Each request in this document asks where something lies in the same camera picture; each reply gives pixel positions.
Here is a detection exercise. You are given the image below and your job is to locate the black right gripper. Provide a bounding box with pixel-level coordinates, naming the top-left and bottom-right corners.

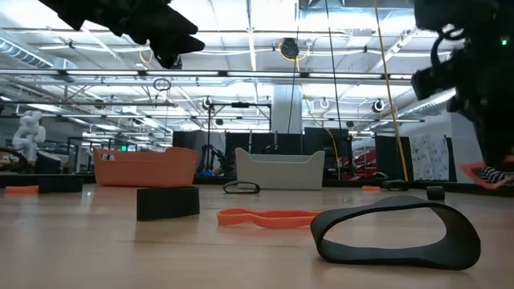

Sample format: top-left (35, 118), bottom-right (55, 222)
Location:
top-left (447, 35), bottom-right (514, 169)

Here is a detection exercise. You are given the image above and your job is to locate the black metal gantry stand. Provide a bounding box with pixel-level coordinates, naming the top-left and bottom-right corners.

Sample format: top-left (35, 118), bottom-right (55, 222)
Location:
top-left (206, 101), bottom-right (273, 177)

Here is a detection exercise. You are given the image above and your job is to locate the black curved tube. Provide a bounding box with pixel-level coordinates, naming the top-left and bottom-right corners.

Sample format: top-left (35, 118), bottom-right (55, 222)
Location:
top-left (0, 146), bottom-right (34, 169)

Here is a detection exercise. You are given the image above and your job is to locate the light grey plastic basket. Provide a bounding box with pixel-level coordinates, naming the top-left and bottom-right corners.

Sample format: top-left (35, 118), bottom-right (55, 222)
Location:
top-left (235, 146), bottom-right (326, 190)

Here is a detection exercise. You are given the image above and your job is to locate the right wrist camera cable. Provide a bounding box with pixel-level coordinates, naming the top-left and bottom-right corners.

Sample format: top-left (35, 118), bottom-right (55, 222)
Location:
top-left (428, 23), bottom-right (457, 72)

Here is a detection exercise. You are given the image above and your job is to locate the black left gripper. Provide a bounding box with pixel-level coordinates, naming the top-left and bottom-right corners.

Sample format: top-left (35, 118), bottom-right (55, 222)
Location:
top-left (75, 0), bottom-right (206, 68)

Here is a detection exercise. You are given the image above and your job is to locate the person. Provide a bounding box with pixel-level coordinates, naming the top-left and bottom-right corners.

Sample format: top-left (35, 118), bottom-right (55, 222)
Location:
top-left (479, 165), bottom-right (509, 185)

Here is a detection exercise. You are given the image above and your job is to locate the black hanging power cable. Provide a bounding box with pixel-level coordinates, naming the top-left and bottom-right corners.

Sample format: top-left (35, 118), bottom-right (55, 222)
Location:
top-left (324, 0), bottom-right (343, 181)

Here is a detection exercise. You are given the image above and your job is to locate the long ceiling light rail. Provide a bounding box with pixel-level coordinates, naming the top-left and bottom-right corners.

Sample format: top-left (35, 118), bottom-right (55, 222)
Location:
top-left (0, 68), bottom-right (414, 80)

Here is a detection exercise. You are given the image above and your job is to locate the patterned white cloth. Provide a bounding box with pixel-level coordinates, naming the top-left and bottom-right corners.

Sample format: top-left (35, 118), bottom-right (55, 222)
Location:
top-left (409, 134), bottom-right (450, 181)

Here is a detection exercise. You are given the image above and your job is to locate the narrow black panel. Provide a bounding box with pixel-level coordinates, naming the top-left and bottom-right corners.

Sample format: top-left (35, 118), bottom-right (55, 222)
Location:
top-left (375, 135), bottom-right (411, 181)

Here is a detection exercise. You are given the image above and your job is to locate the yellow-orange power cable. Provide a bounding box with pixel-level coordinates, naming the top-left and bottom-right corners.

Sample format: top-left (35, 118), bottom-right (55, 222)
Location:
top-left (373, 0), bottom-right (410, 182)

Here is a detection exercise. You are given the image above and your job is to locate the red object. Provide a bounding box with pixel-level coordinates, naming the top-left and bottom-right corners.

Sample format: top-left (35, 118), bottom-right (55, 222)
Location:
top-left (354, 150), bottom-right (378, 177)

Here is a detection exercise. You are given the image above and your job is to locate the dark grey partition panel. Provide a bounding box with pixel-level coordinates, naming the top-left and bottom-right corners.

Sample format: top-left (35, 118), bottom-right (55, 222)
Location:
top-left (172, 128), bottom-right (226, 161)

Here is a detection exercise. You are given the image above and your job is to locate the orange plastic basket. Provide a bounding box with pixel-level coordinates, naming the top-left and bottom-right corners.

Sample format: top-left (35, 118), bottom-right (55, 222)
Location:
top-left (92, 146), bottom-right (200, 188)

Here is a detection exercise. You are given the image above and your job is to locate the black ceiling cable reel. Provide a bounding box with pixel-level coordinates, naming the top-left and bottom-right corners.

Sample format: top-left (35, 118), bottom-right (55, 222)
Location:
top-left (279, 37), bottom-right (301, 60)

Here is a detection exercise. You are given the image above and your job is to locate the thin black hanging cable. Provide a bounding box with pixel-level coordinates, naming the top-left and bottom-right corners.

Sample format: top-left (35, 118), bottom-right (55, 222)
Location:
top-left (287, 23), bottom-right (301, 134)

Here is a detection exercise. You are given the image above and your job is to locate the white robot figure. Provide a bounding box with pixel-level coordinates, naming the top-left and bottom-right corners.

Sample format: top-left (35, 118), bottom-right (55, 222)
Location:
top-left (10, 110), bottom-right (47, 164)

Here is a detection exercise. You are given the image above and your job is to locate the dark grey box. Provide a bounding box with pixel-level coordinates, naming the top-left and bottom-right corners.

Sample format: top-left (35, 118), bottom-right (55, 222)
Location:
top-left (35, 150), bottom-right (62, 174)

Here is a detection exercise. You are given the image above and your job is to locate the hanging black cable ring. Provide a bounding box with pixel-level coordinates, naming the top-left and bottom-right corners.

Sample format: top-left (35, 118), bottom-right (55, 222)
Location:
top-left (153, 77), bottom-right (173, 92)

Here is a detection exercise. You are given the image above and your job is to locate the black aluminium table frame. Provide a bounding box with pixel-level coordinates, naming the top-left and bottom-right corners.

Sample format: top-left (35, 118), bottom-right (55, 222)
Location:
top-left (0, 171), bottom-right (514, 206)

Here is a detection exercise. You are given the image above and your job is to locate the black partition panel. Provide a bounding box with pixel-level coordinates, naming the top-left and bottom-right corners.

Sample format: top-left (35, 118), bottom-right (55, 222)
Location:
top-left (224, 132), bottom-right (303, 156)

